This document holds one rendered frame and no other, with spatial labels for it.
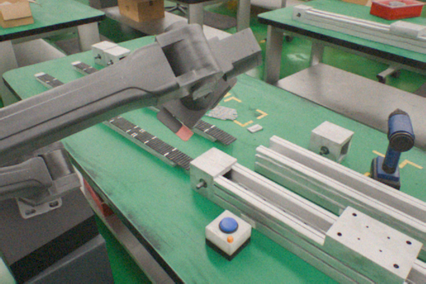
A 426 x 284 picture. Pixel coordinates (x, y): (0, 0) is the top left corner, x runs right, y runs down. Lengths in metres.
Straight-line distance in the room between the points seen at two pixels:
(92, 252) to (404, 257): 0.70
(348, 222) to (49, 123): 0.65
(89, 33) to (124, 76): 2.60
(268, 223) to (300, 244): 0.09
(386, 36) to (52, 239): 2.07
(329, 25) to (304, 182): 1.66
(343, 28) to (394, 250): 1.87
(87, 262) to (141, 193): 0.23
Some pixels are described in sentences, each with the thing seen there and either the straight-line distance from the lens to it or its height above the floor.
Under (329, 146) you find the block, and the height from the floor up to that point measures 0.85.
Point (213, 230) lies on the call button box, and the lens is 0.87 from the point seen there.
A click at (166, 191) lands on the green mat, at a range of 1.06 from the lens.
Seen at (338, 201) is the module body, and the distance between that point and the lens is 1.02.
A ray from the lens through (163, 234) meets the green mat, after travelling 0.95.
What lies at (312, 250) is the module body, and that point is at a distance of 0.88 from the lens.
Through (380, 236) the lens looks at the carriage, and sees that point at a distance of 0.85.
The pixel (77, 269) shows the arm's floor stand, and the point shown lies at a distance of 0.99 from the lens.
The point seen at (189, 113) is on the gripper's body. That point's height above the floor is 1.20.
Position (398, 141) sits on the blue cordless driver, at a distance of 1.03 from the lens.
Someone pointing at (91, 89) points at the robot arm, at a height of 1.32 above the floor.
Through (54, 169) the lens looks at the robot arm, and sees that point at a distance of 0.75.
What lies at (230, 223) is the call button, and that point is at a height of 0.85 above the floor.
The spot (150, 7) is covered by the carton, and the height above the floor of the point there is 0.38.
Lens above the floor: 1.49
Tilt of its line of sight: 32 degrees down
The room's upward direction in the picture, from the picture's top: straight up
